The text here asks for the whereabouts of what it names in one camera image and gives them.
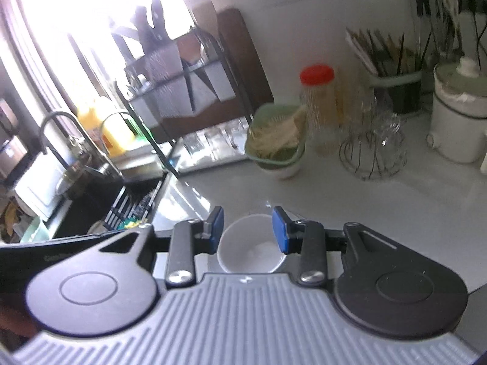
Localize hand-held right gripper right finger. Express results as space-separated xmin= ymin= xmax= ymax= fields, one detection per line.
xmin=272 ymin=206 xmax=397 ymax=287

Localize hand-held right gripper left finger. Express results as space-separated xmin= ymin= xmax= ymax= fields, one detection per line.
xmin=99 ymin=206 xmax=225 ymax=289

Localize plain white bowl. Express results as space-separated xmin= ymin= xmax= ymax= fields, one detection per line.
xmin=217 ymin=213 xmax=287 ymax=274

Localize person's left hand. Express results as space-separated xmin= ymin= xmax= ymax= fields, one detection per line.
xmin=0 ymin=300 xmax=39 ymax=341

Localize white bowl under colander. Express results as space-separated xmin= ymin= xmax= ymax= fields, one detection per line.
xmin=259 ymin=155 xmax=306 ymax=180

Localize drain tray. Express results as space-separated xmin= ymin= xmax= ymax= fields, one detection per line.
xmin=169 ymin=137 xmax=255 ymax=174

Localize white plastic container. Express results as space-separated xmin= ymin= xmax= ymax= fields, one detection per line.
xmin=14 ymin=151 xmax=68 ymax=222

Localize black sink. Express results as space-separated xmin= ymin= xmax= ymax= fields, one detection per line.
xmin=49 ymin=170 xmax=169 ymax=241

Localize yellow green sponge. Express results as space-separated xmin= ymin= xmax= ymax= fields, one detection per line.
xmin=121 ymin=217 xmax=147 ymax=231

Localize black slatted sink rack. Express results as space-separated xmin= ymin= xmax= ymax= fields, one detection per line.
xmin=102 ymin=180 xmax=163 ymax=233

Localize green colander with noodles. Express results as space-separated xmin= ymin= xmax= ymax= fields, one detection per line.
xmin=245 ymin=103 xmax=307 ymax=169

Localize steel pot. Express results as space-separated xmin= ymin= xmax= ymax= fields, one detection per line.
xmin=56 ymin=159 xmax=112 ymax=199

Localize green bottle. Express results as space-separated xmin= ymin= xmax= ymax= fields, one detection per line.
xmin=133 ymin=119 xmax=153 ymax=142

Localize grey metal appliance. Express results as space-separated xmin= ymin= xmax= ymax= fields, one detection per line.
xmin=0 ymin=98 xmax=30 ymax=182

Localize clear jar red lid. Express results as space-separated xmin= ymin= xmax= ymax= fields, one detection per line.
xmin=300 ymin=64 xmax=340 ymax=157

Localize tall grey faucet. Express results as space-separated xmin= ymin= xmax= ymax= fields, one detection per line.
xmin=38 ymin=111 xmax=123 ymax=179

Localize cluster of glass cups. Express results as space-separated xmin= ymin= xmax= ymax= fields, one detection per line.
xmin=342 ymin=87 xmax=405 ymax=153

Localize yellow detergent bottle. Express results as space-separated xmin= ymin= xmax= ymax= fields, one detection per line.
xmin=76 ymin=98 xmax=136 ymax=157

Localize curved grey faucet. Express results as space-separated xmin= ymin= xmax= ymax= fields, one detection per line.
xmin=100 ymin=112 xmax=180 ymax=178

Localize textured steel cleaver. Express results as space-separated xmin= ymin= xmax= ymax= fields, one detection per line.
xmin=145 ymin=43 xmax=191 ymax=119

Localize bundle of chopsticks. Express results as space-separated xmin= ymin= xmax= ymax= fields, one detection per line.
xmin=345 ymin=26 xmax=431 ymax=77

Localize white electric cooking pot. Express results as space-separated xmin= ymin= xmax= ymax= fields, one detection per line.
xmin=426 ymin=56 xmax=487 ymax=165

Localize wooden spatula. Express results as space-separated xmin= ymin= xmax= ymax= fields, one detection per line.
xmin=192 ymin=2 xmax=220 ymax=32

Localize window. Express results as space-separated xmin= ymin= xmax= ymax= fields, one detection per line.
xmin=0 ymin=0 xmax=193 ymax=123

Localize round wire cup rack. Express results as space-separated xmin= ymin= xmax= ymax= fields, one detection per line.
xmin=338 ymin=129 xmax=408 ymax=182

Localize black wire knife rack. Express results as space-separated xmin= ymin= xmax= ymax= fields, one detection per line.
xmin=115 ymin=26 xmax=260 ymax=178

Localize black handled kitchen knife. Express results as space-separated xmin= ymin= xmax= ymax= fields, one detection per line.
xmin=110 ymin=5 xmax=153 ymax=52
xmin=150 ymin=0 xmax=172 ymax=44

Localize hanging black handled utensils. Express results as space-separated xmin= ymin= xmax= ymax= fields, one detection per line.
xmin=414 ymin=0 xmax=435 ymax=21

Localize black power cable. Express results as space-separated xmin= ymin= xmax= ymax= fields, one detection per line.
xmin=471 ymin=5 xmax=483 ymax=62

